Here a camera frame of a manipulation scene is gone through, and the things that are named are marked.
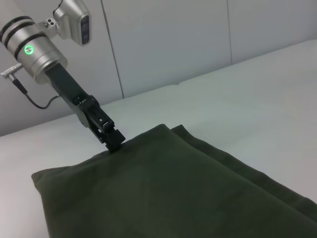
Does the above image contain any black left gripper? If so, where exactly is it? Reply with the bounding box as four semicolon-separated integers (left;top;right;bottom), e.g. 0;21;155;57
44;62;126;153

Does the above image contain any dark green FREE shirt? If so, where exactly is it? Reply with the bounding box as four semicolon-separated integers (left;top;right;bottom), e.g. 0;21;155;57
31;123;317;238

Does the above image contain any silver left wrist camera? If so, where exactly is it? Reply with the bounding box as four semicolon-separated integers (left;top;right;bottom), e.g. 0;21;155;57
42;0;90;47

